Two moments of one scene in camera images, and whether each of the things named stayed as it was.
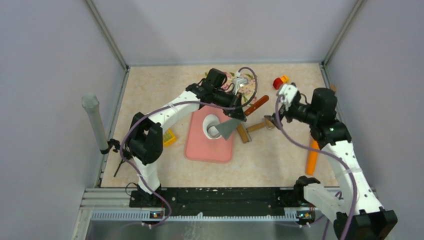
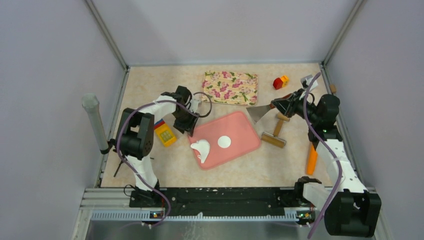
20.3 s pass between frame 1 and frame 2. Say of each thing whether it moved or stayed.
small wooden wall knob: stayed
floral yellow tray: stayed
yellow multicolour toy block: stayed
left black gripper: moved
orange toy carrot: stayed
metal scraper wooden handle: moved
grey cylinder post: stayed
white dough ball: moved
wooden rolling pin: moved
